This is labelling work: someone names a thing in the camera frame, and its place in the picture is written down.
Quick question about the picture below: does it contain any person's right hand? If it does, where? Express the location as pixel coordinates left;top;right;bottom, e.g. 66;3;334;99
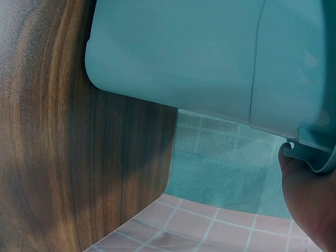
278;143;336;252

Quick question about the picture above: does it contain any teal plastic container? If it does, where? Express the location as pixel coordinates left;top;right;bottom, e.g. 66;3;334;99
84;0;336;175

